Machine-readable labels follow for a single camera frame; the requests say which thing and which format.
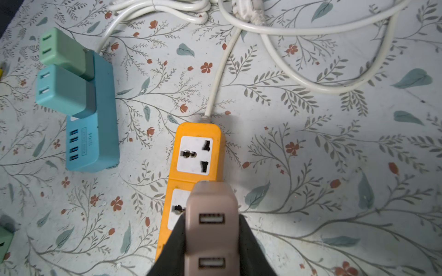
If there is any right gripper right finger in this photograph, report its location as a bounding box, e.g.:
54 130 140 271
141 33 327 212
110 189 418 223
239 215 276 276

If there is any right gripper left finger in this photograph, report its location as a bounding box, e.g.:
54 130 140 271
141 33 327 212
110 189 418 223
146 215 186 276

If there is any pink plug adapter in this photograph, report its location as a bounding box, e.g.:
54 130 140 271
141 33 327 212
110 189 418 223
184 181 240 276

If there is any blue power strip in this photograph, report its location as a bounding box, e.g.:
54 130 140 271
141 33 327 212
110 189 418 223
66 52 120 173

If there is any teal plug adapter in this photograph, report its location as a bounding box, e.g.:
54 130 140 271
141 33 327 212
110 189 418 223
36 64 96 118

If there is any green plug adapter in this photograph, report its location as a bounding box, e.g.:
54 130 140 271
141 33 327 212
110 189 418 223
39 28 94 81
0 227 14 263

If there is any orange power strip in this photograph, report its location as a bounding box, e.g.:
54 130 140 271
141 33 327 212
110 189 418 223
155 123 226 259

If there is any floral table mat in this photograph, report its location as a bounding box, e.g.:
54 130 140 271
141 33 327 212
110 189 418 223
1 1 442 276

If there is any white tangled power cable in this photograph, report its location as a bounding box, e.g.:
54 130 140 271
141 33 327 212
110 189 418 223
94 0 412 120

